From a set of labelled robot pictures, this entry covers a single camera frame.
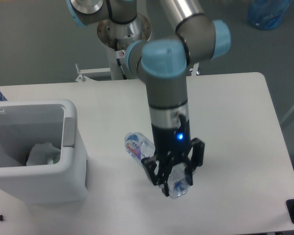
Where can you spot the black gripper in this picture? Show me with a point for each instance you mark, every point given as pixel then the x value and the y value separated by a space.
pixel 178 142

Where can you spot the clear crushed plastic bottle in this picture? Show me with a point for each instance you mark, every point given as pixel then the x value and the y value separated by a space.
pixel 140 147

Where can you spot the white plastic wrapper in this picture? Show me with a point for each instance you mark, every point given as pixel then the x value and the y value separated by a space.
pixel 43 154

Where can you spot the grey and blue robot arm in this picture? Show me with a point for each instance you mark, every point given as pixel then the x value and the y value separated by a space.
pixel 162 66

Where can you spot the white open trash can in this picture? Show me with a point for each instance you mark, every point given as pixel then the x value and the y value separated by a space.
pixel 26 123

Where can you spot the blue plastic bag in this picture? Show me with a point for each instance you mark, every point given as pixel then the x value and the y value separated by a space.
pixel 267 14

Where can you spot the white pedestal base frame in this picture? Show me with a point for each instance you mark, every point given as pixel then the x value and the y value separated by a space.
pixel 93 73

